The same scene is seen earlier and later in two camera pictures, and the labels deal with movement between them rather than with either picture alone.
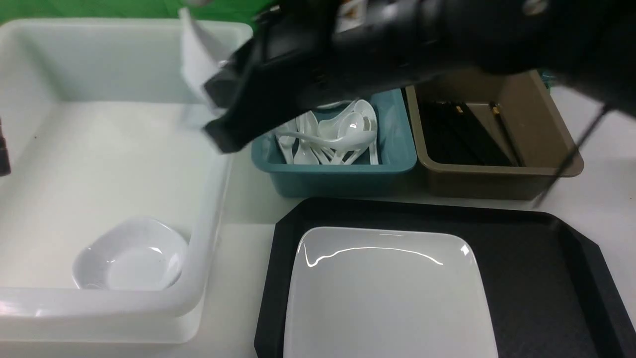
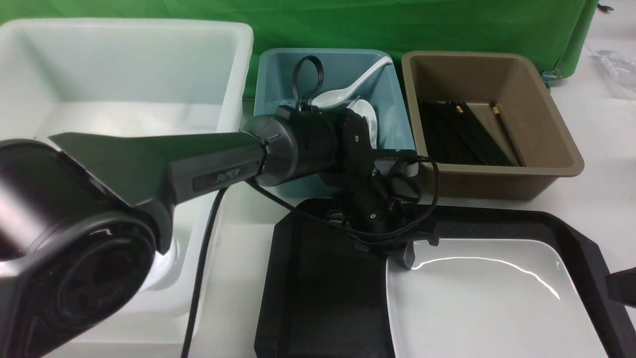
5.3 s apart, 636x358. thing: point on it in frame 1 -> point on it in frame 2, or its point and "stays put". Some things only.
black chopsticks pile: [450, 136] stays put
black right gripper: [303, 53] -> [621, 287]
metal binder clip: [546, 77] stays put
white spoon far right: [366, 109] stays put
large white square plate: [372, 292] -> [488, 298]
